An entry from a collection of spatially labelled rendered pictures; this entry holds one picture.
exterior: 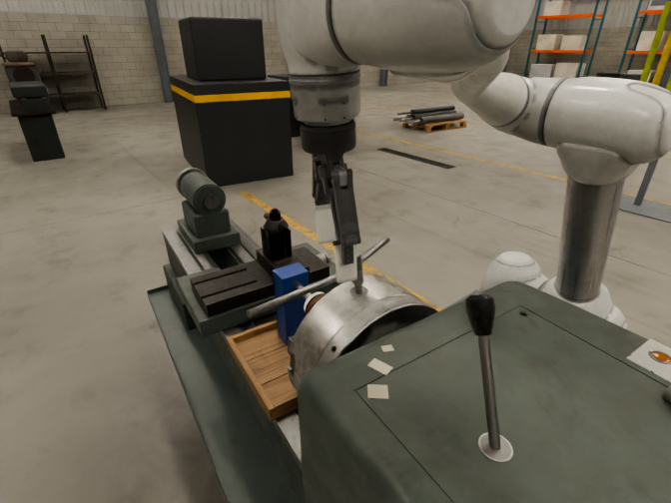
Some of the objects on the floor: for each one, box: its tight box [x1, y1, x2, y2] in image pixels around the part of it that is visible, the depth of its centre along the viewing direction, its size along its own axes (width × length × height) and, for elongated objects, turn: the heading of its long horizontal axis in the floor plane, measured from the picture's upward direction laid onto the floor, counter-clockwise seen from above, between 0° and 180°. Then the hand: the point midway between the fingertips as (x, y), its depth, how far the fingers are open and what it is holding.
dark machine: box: [170, 16, 294, 187], centre depth 558 cm, size 181×122×195 cm
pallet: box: [401, 120, 466, 133], centre depth 889 cm, size 124×86×14 cm
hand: (335, 251), depth 62 cm, fingers open, 12 cm apart
